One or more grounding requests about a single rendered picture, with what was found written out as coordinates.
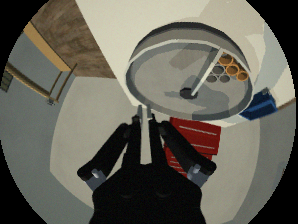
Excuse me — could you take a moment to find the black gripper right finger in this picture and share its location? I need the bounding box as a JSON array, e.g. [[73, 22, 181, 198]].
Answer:
[[146, 104, 217, 198]]

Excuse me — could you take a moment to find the blue plastic crate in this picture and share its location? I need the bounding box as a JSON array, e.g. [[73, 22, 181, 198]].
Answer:
[[238, 87, 278, 121]]

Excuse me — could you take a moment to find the grey metal bushing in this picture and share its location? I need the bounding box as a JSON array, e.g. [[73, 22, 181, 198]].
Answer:
[[205, 72, 218, 84], [218, 72, 231, 84], [211, 62, 225, 76]]

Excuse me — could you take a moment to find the grey round turning table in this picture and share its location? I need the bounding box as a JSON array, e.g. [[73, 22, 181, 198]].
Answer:
[[124, 22, 255, 121]]

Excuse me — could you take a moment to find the bronze bushing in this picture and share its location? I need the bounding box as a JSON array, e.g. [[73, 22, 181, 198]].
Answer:
[[225, 57, 239, 76], [218, 52, 234, 66], [236, 63, 249, 81]]

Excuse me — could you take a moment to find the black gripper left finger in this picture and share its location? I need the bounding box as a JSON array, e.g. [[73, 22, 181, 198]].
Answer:
[[77, 105, 143, 199]]

